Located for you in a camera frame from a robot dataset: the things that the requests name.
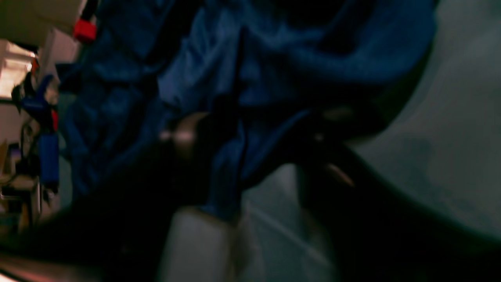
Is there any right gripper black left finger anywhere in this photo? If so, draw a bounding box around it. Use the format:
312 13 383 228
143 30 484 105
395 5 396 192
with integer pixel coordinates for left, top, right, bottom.
1 112 215 282

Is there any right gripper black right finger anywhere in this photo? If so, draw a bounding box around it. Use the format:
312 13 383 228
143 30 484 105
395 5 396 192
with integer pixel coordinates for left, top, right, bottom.
294 116 500 282

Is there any dark blue t-shirt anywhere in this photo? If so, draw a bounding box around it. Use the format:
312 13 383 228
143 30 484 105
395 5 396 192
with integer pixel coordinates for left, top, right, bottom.
61 0 435 219

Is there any light blue table cloth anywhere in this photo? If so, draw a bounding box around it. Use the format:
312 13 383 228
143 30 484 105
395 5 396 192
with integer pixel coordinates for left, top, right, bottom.
156 0 500 282

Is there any blue black clamp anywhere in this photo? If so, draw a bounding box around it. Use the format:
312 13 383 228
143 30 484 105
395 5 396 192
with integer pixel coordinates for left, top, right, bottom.
11 72 59 192

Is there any red cube block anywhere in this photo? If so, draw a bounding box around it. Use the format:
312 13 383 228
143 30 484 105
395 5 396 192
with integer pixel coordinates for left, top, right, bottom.
73 19 97 43

